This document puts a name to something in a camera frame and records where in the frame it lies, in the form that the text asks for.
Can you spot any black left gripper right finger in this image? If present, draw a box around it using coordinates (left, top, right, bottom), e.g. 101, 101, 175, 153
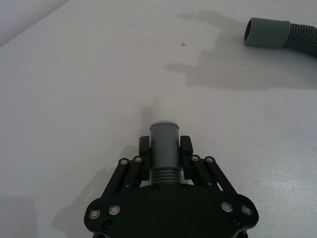
179, 135, 225, 194

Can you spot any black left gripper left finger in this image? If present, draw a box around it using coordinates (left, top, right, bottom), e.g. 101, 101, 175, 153
105, 135, 151, 197

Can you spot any grey hose with straight cuff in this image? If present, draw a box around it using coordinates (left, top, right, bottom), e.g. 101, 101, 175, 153
149, 120, 181, 186

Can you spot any grey corrugated hose with cuff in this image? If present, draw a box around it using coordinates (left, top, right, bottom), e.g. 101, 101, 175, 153
243, 17, 317, 60

